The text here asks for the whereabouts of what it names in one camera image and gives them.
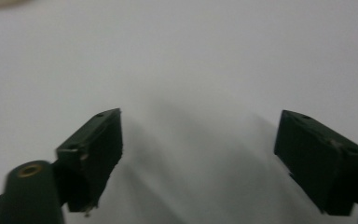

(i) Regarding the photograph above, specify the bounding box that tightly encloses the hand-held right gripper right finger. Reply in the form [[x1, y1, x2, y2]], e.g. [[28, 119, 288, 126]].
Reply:
[[273, 109, 358, 217]]

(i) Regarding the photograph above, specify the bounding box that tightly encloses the pale cream round object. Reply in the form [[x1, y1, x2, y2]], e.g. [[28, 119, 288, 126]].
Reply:
[[0, 0, 32, 9]]

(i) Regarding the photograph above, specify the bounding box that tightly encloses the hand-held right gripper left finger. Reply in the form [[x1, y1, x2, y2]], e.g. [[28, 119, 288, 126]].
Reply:
[[55, 107, 124, 217]]

